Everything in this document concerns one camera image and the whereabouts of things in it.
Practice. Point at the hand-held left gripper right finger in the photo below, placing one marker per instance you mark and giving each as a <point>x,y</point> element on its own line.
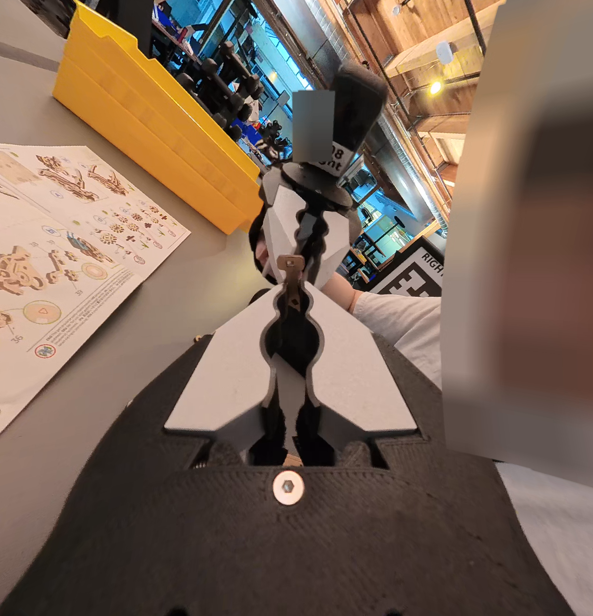
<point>354,385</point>

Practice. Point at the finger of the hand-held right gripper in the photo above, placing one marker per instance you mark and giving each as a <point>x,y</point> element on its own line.
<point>332,245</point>
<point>279,226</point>

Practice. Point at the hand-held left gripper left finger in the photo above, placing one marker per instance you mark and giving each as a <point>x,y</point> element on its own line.
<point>224,385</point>

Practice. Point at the wooden key-shaped part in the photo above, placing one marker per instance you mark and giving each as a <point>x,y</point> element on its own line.
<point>290,263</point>

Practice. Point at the person's right forearm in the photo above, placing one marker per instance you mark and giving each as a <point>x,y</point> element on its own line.
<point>344,293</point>

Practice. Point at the person's white shirt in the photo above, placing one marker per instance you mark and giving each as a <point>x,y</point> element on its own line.
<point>402,327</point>

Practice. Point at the printed marker tag screen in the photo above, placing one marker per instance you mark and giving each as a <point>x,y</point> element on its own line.
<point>412,274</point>

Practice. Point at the ceiling lamp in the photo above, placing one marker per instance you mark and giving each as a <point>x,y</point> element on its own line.
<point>436,86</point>

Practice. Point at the white ceiling sensor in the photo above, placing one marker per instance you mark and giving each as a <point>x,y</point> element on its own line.
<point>444,52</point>

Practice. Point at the black dumbbell rack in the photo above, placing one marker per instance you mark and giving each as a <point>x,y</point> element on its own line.
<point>219,72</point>

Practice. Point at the yellow plastic bin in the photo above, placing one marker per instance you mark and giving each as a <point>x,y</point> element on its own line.
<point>147,120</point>

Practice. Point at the illustrated instruction booklet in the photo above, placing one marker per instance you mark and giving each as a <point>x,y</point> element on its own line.
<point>60,269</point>

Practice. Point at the black panel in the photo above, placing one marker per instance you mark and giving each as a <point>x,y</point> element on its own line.
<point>132,24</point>

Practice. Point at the metal air duct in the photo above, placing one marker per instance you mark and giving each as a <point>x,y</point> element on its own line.
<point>412,163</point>

